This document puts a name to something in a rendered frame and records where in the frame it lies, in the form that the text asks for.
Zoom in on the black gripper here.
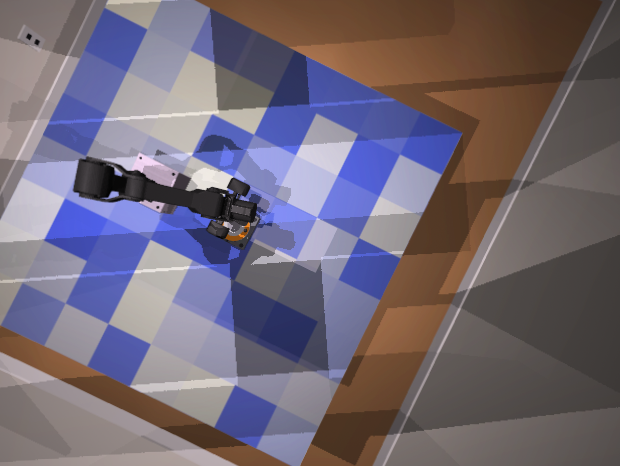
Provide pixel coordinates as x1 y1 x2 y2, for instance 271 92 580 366
206 178 250 239

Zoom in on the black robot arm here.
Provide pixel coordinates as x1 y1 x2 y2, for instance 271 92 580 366
72 156 257 226

